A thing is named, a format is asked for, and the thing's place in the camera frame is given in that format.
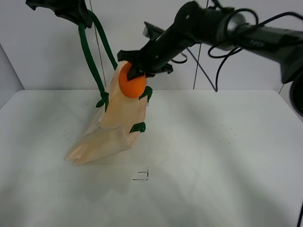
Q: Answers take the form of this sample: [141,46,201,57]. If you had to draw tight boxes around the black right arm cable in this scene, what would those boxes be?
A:
[172,8,303,93]

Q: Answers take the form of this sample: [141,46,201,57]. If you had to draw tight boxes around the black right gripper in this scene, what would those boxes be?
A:
[117,37,189,80]

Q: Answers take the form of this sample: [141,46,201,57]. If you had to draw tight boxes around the cream linen bag green handles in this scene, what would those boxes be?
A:
[65,11,152,165]

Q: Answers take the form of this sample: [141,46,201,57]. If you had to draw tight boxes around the orange citrus fruit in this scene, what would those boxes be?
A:
[118,61,147,98]

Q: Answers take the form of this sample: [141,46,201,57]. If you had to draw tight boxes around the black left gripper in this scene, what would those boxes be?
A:
[26,0,92,28]

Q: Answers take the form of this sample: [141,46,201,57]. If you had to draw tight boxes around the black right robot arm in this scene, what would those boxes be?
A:
[117,1,303,114]

